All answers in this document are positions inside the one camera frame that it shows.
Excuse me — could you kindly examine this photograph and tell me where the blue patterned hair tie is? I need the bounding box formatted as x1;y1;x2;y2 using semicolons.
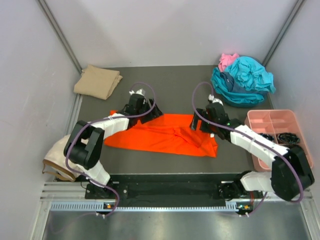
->
259;132;275;142

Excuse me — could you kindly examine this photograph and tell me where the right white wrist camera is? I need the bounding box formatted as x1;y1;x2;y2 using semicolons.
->
208;94;224;106

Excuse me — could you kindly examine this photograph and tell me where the pink t shirt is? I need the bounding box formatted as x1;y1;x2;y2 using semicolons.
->
218;53;240;72

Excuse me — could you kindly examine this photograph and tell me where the black hair tie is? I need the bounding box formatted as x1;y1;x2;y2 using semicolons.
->
277;132;301;144

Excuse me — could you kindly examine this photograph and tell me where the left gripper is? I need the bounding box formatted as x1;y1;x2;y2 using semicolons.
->
136;97;163;124

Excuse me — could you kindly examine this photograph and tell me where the folded beige t shirt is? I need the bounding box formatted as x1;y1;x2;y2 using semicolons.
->
73;65;123;100

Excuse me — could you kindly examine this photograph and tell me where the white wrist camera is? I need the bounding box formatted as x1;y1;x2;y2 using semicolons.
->
208;94;224;106
129;88;146;96

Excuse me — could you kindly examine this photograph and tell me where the turquoise t shirt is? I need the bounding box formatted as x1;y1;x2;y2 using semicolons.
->
210;56;277;104

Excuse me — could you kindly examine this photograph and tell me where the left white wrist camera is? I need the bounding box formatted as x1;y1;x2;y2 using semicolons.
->
129;88;146;96

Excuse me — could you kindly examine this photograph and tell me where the pink divided tray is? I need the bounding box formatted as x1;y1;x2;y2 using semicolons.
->
244;109;314;168

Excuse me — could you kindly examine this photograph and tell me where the aluminium frame rail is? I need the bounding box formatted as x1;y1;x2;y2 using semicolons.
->
40;182;313;202

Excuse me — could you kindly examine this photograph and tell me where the grey slotted cable duct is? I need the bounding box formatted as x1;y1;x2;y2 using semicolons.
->
50;201;253;213

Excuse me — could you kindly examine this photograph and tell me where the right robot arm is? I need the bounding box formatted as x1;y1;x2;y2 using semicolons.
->
190;102;315;203

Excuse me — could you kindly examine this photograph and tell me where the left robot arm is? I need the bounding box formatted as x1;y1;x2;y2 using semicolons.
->
63;93;163;199

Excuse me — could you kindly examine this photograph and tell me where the orange t shirt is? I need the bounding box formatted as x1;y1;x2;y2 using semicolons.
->
104;113;218;158

